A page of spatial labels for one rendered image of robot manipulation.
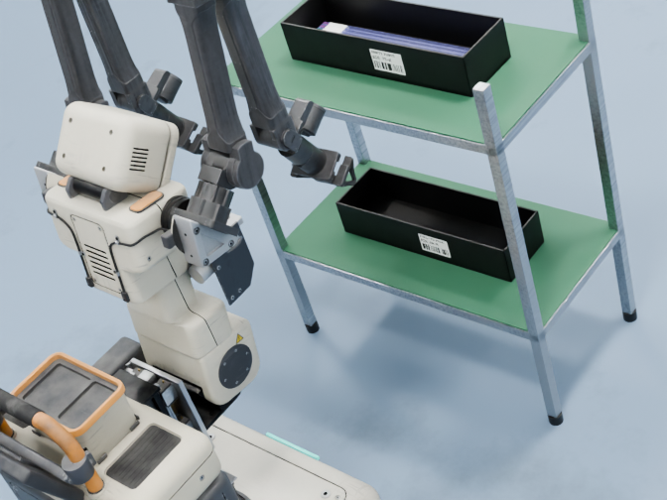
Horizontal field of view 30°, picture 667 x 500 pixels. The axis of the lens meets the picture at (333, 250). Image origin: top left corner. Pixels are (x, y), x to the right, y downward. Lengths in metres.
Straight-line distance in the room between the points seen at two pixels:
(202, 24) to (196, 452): 0.85
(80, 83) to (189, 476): 0.85
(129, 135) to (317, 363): 1.53
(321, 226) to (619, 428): 1.04
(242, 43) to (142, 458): 0.85
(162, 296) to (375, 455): 1.06
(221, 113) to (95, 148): 0.27
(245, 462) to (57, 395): 0.71
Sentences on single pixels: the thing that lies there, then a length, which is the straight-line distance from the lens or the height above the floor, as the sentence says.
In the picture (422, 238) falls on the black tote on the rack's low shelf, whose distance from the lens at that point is 3.40.
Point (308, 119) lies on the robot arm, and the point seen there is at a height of 1.20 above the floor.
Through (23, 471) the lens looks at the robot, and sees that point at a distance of 2.46.
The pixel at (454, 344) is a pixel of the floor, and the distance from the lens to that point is 3.68.
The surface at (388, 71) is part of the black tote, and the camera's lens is 3.05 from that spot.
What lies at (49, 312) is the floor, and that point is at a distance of 4.39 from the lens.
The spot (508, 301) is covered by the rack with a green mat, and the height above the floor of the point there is 0.35.
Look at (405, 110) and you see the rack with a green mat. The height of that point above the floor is 0.95.
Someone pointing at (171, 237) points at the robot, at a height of 1.19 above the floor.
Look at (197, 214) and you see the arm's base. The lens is 2.38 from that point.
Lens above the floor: 2.58
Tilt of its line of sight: 39 degrees down
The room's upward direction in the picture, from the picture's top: 19 degrees counter-clockwise
